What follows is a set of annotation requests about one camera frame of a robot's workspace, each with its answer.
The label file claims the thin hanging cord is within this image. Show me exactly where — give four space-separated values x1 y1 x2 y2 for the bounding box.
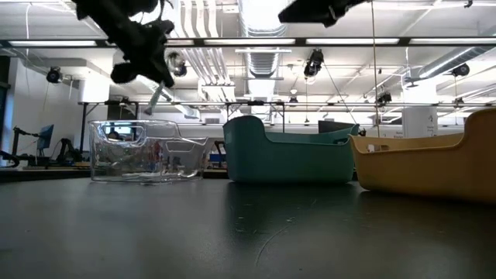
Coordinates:
370 0 381 136

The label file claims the teal plastic bin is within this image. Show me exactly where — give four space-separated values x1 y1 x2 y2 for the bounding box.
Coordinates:
222 115 360 184

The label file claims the black monitor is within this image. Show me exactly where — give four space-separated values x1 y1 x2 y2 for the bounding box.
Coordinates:
318 119 360 135

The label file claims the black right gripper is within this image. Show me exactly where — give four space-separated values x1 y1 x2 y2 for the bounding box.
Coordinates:
277 0 369 29

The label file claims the black overhead frame bar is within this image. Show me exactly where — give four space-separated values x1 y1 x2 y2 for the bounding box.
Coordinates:
0 37 496 49

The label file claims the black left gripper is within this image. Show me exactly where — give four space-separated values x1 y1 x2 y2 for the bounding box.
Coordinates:
71 0 176 89

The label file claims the mustard orange plastic bin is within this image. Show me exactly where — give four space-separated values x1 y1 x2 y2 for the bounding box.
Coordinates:
350 108 496 205

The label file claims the black table mat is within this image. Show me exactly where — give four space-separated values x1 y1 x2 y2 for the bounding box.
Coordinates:
0 177 496 279

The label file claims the silver metal spoon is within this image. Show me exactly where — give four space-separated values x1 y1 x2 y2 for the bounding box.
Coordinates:
143 49 188 116

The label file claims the silver ribbed ventilation duct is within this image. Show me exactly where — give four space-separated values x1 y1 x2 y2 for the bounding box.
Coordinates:
238 0 292 79

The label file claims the clear plastic bin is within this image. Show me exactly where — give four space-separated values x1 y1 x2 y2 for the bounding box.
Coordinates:
88 119 210 184

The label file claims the white pillar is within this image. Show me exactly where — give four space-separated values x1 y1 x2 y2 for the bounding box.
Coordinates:
401 87 439 139

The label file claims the blue computer monitor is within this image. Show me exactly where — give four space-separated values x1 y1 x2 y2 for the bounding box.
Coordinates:
37 123 55 151

